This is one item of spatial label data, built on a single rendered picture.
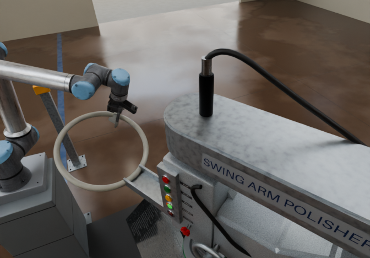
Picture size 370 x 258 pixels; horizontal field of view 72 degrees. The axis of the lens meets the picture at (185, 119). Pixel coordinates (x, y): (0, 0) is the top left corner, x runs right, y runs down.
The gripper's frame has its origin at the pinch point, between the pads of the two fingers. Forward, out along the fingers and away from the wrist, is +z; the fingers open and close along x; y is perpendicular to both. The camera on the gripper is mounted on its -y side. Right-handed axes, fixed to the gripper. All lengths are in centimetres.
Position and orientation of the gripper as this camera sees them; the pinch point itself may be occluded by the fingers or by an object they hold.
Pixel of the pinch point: (120, 118)
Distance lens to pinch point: 159.5
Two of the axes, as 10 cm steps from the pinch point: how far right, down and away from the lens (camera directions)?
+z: -2.7, 5.9, 7.6
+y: -9.5, -2.8, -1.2
